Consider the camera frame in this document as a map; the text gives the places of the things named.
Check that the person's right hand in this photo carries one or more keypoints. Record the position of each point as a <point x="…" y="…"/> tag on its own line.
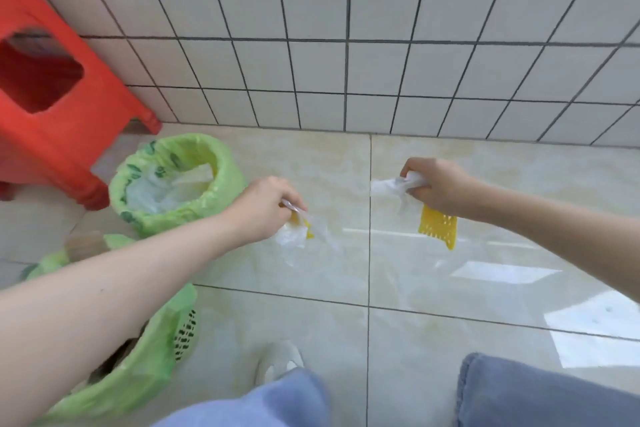
<point x="445" y="189"/>

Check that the person's left hand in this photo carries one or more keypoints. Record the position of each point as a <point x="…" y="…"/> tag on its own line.
<point x="262" y="211"/>

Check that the yellow foam net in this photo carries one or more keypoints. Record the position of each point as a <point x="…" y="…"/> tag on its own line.
<point x="440" y="227"/>
<point x="305" y="229"/>

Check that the clear plastic film scraps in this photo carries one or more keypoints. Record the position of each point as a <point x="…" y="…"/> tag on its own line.
<point x="385" y="186"/>

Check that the brown cardboard pieces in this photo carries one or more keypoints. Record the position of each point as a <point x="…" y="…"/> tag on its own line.
<point x="85" y="245"/>

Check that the person's left forearm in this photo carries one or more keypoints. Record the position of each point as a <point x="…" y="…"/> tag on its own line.
<point x="100" y="301"/>

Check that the person's right forearm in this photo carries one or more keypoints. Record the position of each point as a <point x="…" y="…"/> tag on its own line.
<point x="565" y="231"/>

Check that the person's left white shoe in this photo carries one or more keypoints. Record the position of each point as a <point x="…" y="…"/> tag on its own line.
<point x="277" y="361"/>

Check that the person's left leg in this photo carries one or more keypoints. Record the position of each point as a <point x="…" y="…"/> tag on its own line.
<point x="270" y="401"/>

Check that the person's leg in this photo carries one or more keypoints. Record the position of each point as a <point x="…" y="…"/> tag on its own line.
<point x="540" y="396"/>
<point x="270" y="401"/>

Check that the person's right leg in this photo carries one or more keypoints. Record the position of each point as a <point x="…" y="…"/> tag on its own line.
<point x="540" y="396"/>

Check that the red plastic stool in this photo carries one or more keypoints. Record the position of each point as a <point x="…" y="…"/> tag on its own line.
<point x="50" y="151"/>

